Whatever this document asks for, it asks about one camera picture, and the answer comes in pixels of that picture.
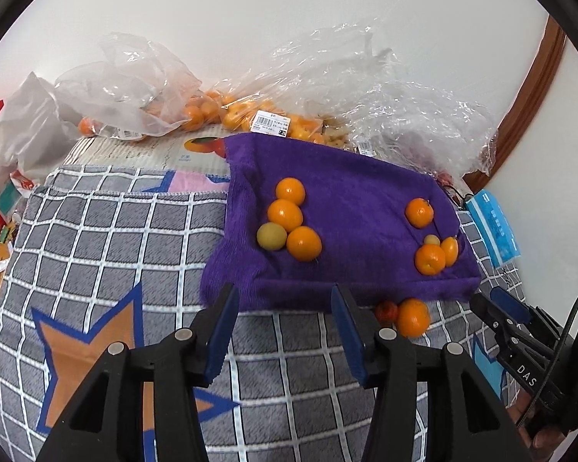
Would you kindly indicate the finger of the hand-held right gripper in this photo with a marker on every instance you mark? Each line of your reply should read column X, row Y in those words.
column 484, row 309
column 510, row 304

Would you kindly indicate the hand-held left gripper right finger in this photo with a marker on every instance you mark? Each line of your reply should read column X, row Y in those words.
column 349, row 341

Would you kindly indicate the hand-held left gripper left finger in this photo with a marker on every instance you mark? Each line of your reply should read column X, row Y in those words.
column 221, row 337

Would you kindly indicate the oval orange kumquat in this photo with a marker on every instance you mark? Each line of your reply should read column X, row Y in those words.
column 451, row 251

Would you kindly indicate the large orange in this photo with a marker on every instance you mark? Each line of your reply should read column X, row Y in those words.
column 429, row 259
column 413, row 317

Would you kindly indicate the yellow-green round fruit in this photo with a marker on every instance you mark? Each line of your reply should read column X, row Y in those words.
column 271, row 236
column 431, row 240

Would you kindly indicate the small orange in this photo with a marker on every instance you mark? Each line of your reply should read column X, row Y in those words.
column 285, row 215
column 304, row 243
column 290, row 190

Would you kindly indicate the bagged red fruits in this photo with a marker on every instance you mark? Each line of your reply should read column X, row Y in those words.
column 424, row 149

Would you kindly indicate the bagged beige fruits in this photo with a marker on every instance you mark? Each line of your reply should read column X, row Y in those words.
column 337, row 137

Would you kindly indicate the person's right hand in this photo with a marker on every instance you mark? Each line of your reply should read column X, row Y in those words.
column 542, row 438

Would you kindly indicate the small red fruit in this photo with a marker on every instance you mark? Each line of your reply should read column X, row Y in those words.
column 387, row 311

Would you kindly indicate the blue tissue pack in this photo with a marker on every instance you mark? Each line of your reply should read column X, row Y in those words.
column 493, row 228

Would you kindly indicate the stemmed mandarin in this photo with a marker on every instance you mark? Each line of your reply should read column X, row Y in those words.
column 419, row 212

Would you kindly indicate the grey checked blanket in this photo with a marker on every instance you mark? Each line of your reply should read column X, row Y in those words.
column 125, row 250

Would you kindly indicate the purple towel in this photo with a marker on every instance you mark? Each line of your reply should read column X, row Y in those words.
column 356, row 192

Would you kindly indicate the fruit printed cardboard box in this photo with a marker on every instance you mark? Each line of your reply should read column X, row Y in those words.
column 139, row 151

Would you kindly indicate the white price label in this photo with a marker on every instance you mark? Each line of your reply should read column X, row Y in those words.
column 269, row 122

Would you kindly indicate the bagged small oranges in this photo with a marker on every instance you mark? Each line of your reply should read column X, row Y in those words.
column 197, row 113

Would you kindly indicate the large clear plastic bag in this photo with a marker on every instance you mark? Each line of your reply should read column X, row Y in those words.
column 366, row 86

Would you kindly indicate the translucent white plastic bag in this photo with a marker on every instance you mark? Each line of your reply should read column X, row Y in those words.
column 125, row 72

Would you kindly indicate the white opaque plastic bag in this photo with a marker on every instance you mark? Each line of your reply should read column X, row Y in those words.
column 24, row 120

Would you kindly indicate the brown wooden frame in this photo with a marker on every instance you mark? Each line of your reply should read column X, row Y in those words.
column 534, row 101

